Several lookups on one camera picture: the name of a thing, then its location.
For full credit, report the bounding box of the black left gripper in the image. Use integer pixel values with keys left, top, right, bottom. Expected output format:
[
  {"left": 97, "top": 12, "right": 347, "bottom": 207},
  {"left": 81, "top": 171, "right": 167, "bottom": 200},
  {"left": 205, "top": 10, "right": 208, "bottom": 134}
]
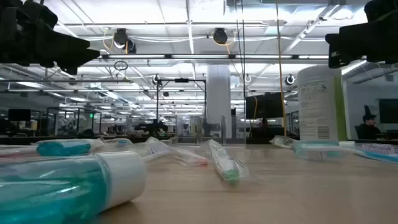
[{"left": 0, "top": 6, "right": 101, "bottom": 75}]

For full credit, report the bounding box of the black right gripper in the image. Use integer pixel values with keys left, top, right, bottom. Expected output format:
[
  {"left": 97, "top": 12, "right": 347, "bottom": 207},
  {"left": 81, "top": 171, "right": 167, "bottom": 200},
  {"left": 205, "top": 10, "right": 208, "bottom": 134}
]
[{"left": 325, "top": 12, "right": 398, "bottom": 69}]

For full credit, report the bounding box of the teal mouthwash bottle white cap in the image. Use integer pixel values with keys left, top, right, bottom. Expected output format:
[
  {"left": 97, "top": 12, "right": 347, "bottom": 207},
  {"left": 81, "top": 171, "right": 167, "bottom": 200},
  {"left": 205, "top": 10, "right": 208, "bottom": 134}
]
[
  {"left": 35, "top": 139, "right": 98, "bottom": 157},
  {"left": 0, "top": 151, "right": 147, "bottom": 224},
  {"left": 292, "top": 139, "right": 356, "bottom": 161}
]

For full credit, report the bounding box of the orange toothbrush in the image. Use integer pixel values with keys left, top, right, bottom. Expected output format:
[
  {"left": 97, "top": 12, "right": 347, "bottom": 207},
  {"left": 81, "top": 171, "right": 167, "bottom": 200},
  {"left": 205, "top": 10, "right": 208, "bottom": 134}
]
[{"left": 169, "top": 145, "right": 210, "bottom": 167}]

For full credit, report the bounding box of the glass partition booth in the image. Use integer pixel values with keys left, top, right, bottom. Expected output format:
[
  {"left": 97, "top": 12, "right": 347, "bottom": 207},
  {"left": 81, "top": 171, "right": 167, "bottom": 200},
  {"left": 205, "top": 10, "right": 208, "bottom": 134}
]
[{"left": 46, "top": 106, "right": 103, "bottom": 136}]

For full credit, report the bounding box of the white wipes canister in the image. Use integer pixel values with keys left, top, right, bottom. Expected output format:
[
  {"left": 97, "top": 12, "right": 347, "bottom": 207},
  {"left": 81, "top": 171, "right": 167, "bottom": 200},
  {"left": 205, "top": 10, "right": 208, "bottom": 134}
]
[{"left": 297, "top": 64, "right": 348, "bottom": 141}]

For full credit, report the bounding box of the black monitor screen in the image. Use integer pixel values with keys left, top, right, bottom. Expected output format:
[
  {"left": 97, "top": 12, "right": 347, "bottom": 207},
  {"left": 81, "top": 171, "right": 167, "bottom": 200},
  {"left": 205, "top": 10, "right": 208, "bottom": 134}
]
[
  {"left": 245, "top": 92, "right": 284, "bottom": 119},
  {"left": 378, "top": 98, "right": 398, "bottom": 124},
  {"left": 7, "top": 108, "right": 32, "bottom": 122}
]

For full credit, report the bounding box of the person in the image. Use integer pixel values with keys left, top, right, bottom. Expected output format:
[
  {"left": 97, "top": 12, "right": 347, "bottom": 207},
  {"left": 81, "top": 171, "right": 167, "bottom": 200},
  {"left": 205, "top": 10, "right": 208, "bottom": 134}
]
[{"left": 355, "top": 105, "right": 385, "bottom": 140}]

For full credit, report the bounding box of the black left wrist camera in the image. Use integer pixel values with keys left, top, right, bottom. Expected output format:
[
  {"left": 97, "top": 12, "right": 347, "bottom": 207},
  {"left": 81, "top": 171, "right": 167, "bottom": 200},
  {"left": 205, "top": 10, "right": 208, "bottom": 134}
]
[{"left": 17, "top": 0, "right": 59, "bottom": 30}]

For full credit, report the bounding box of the thin black hanging cable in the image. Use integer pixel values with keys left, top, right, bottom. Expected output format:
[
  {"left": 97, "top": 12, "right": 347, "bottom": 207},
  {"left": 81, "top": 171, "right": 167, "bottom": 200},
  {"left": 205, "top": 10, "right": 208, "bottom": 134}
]
[
  {"left": 241, "top": 0, "right": 246, "bottom": 94},
  {"left": 234, "top": 0, "right": 243, "bottom": 94}
]

